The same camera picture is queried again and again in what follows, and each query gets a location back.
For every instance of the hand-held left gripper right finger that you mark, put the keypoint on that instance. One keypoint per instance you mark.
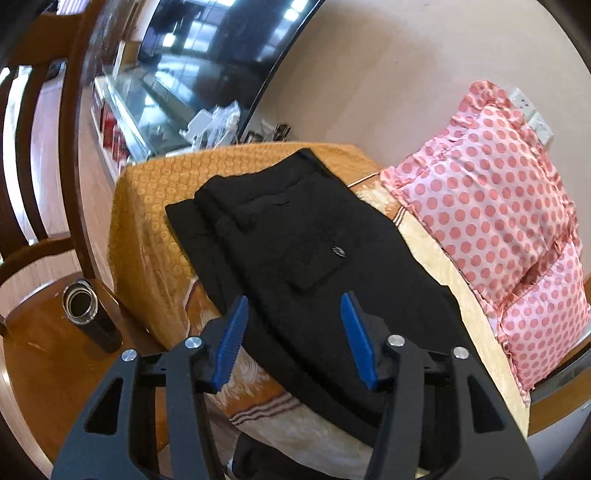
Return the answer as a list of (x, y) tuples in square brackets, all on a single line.
[(358, 342)]

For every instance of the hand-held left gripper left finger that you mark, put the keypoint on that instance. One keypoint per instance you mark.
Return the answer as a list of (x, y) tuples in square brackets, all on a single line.
[(230, 342)]

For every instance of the black pants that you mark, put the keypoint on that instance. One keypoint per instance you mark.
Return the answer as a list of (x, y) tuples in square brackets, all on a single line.
[(295, 249)]

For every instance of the orange patterned blanket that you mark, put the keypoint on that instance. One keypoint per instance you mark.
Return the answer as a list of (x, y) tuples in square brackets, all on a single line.
[(152, 240)]

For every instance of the black metal flask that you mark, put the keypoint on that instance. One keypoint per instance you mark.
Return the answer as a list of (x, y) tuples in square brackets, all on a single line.
[(90, 317)]

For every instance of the pink polka dot pillow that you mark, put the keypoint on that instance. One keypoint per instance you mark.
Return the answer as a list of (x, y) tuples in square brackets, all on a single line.
[(498, 221)]

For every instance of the clear plastic bag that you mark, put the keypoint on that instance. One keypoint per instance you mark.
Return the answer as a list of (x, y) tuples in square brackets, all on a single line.
[(224, 122)]

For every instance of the white power adapter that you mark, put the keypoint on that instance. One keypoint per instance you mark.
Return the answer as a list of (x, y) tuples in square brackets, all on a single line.
[(197, 124)]

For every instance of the red box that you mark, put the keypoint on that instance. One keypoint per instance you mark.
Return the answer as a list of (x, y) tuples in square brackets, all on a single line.
[(113, 134)]

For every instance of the wooden chair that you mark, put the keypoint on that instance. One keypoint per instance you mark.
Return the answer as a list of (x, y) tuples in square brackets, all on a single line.
[(41, 194)]

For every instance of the glass tv cabinet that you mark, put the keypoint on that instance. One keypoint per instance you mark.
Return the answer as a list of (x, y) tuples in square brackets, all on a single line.
[(134, 110)]

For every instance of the black television screen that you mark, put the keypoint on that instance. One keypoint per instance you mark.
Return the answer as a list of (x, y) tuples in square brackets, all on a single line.
[(221, 50)]

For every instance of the white wall socket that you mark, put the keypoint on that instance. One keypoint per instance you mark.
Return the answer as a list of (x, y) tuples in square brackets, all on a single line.
[(531, 113)]

